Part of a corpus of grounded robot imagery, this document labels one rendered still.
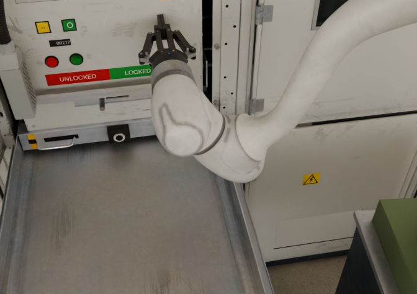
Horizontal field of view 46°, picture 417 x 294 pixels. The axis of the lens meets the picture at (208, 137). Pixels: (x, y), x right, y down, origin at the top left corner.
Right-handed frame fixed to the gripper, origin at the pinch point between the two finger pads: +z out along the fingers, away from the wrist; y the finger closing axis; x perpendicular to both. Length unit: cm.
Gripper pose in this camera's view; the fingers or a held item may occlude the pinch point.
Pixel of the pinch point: (161, 26)
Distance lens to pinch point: 120.5
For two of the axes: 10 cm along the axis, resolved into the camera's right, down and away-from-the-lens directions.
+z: -1.7, -6.6, 7.3
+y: 9.9, -1.1, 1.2
